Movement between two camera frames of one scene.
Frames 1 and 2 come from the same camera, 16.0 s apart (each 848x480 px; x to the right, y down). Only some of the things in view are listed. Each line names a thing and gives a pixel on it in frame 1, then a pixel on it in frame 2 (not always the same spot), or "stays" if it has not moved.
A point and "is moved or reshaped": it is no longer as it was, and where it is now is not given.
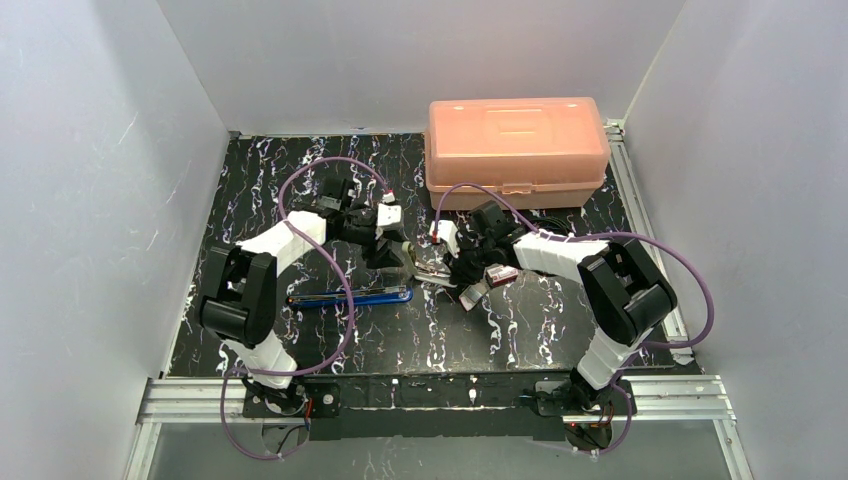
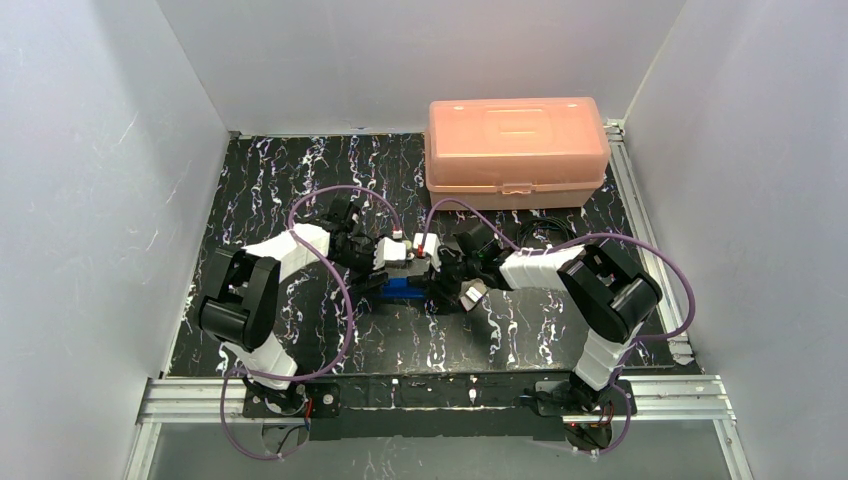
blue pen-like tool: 359,297 is moved or reshaped
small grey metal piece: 472,294 stays
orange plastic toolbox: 550,152 stays
